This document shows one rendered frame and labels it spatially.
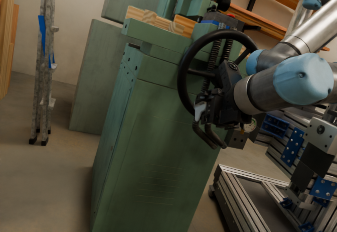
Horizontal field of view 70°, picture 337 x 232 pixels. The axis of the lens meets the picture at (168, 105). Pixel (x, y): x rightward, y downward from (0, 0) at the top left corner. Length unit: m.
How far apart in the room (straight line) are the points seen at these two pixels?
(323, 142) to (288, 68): 0.61
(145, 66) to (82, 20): 2.52
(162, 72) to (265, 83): 0.51
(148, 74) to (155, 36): 0.13
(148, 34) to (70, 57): 2.57
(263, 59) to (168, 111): 0.45
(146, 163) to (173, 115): 0.22
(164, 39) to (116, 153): 0.46
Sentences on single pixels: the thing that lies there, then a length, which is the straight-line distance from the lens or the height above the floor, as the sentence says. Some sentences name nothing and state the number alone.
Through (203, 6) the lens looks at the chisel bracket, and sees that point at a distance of 1.03.
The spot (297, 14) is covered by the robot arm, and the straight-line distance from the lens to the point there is 1.55.
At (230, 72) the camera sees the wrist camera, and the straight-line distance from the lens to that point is 0.57.
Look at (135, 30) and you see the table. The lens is 0.84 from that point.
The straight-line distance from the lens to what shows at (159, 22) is 1.01.
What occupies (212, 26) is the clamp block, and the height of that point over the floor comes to 0.95.
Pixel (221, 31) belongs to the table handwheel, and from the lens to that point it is 0.72.
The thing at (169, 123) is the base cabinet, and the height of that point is 0.58.
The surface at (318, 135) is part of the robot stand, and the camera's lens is 1.01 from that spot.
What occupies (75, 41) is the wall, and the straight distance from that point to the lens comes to 3.34.
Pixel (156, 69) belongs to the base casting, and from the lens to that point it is 0.86.
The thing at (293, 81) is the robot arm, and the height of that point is 0.86.
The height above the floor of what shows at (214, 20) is 0.97.
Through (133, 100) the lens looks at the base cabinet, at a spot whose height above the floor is 0.63.
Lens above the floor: 0.85
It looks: 13 degrees down
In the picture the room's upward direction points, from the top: 18 degrees clockwise
